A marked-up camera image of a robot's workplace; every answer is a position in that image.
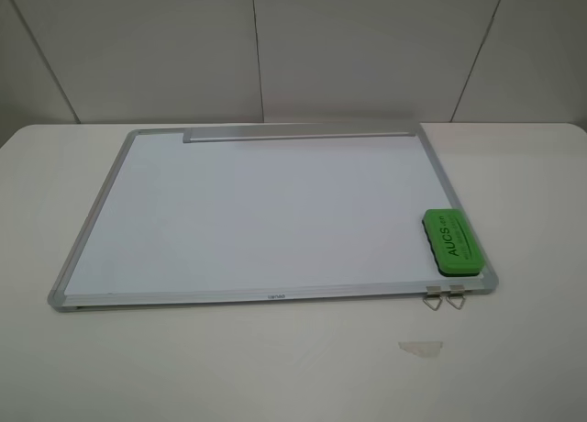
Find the green whiteboard eraser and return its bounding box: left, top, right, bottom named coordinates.
left=422, top=208, right=485, bottom=277

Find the aluminium framed whiteboard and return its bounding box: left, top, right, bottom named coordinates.
left=48, top=121, right=498, bottom=311

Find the left metal binder clip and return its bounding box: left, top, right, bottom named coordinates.
left=423, top=286, right=443, bottom=311

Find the clear tape piece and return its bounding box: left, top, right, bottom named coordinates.
left=398, top=341, right=444, bottom=359

